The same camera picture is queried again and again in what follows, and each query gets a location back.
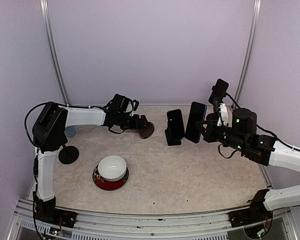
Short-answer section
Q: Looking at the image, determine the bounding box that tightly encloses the black pole phone stand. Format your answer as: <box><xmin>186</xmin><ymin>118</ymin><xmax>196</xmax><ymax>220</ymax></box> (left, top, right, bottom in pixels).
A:
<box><xmin>58</xmin><ymin>144</ymin><xmax>80</xmax><ymax>165</ymax></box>
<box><xmin>208</xmin><ymin>85</ymin><xmax>228</xmax><ymax>105</ymax></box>

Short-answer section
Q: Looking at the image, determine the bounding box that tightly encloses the white ceramic bowl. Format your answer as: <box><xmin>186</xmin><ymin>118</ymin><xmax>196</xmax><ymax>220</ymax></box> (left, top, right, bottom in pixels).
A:
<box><xmin>97</xmin><ymin>155</ymin><xmax>127</xmax><ymax>182</ymax></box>

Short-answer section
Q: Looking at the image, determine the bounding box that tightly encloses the aluminium frame post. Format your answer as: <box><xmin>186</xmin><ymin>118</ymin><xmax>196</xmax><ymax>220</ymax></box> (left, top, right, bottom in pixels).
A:
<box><xmin>39</xmin><ymin>0</ymin><xmax>71</xmax><ymax>105</ymax></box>
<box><xmin>234</xmin><ymin>0</ymin><xmax>262</xmax><ymax>103</ymax></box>

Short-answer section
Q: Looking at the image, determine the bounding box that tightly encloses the left camera cable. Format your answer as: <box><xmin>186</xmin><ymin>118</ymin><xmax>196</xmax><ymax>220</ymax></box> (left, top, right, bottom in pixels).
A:
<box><xmin>24</xmin><ymin>101</ymin><xmax>68</xmax><ymax>148</ymax></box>

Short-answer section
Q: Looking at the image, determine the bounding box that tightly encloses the light blue mug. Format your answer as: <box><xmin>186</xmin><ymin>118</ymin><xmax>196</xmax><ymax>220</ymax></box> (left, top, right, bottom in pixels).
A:
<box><xmin>65</xmin><ymin>126</ymin><xmax>76</xmax><ymax>138</ymax></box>

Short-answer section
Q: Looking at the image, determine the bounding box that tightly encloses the right aluminium frame post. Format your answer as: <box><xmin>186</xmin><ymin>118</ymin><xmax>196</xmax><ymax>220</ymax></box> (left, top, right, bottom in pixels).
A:
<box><xmin>234</xmin><ymin>0</ymin><xmax>262</xmax><ymax>103</ymax></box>

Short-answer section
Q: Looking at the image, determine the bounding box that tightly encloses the blue-edged black smartphone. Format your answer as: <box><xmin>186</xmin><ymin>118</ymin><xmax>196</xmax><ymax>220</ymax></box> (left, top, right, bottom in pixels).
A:
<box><xmin>166</xmin><ymin>109</ymin><xmax>185</xmax><ymax>139</ymax></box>

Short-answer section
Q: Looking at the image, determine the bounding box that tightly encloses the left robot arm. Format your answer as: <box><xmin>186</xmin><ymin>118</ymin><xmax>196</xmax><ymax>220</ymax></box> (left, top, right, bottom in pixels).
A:
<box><xmin>27</xmin><ymin>94</ymin><xmax>148</xmax><ymax>223</ymax></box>

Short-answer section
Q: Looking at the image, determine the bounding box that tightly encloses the red floral plate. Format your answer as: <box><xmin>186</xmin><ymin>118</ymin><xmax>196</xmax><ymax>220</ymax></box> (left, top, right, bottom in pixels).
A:
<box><xmin>92</xmin><ymin>165</ymin><xmax>129</xmax><ymax>191</ymax></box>

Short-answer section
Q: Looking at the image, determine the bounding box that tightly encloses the black folding phone stand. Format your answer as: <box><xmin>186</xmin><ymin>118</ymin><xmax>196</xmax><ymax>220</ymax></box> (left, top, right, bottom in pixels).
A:
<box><xmin>164</xmin><ymin>120</ymin><xmax>185</xmax><ymax>146</ymax></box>

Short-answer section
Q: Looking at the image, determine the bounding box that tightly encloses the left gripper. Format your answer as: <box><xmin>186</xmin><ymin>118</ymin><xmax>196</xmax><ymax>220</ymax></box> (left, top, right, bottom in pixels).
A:
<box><xmin>117</xmin><ymin>112</ymin><xmax>150</xmax><ymax>130</ymax></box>

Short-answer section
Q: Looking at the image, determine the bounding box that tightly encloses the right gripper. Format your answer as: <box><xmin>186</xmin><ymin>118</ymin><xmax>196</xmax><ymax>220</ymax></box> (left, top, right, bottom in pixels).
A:
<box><xmin>196</xmin><ymin>119</ymin><xmax>248</xmax><ymax>153</ymax></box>

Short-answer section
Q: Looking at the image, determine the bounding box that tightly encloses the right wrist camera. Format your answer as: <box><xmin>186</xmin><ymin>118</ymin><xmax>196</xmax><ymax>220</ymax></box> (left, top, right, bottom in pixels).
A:
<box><xmin>212</xmin><ymin>97</ymin><xmax>222</xmax><ymax>114</ymax></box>

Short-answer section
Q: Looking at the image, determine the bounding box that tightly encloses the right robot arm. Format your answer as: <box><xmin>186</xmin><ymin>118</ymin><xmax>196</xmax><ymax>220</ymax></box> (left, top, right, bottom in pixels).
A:
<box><xmin>195</xmin><ymin>108</ymin><xmax>300</xmax><ymax>222</ymax></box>

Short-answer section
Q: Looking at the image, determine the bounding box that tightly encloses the left aluminium frame post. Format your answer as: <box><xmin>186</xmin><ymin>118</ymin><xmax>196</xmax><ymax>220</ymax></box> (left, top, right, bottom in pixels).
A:
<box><xmin>39</xmin><ymin>0</ymin><xmax>71</xmax><ymax>105</ymax></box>

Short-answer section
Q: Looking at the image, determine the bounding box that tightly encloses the round-base plate phone stand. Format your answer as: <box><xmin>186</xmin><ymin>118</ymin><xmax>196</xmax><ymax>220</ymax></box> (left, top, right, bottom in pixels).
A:
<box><xmin>138</xmin><ymin>122</ymin><xmax>155</xmax><ymax>139</ymax></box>

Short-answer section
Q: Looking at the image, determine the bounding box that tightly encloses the right camera cable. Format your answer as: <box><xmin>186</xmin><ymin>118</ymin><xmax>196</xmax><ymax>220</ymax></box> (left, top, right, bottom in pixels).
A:
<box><xmin>224</xmin><ymin>92</ymin><xmax>241</xmax><ymax>110</ymax></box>

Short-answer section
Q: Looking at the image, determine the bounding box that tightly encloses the camera cable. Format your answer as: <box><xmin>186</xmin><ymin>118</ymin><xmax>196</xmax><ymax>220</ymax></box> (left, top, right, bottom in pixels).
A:
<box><xmin>24</xmin><ymin>101</ymin><xmax>68</xmax><ymax>148</ymax></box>
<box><xmin>224</xmin><ymin>92</ymin><xmax>241</xmax><ymax>110</ymax></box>

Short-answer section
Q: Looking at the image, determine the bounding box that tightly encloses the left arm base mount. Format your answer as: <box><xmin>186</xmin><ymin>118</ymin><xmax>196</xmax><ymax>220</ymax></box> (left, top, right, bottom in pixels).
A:
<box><xmin>33</xmin><ymin>195</ymin><xmax>77</xmax><ymax>229</ymax></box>

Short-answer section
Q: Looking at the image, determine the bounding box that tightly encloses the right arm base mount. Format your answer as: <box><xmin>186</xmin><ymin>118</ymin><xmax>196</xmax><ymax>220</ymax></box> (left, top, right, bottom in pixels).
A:
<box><xmin>228</xmin><ymin>189</ymin><xmax>273</xmax><ymax>228</ymax></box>

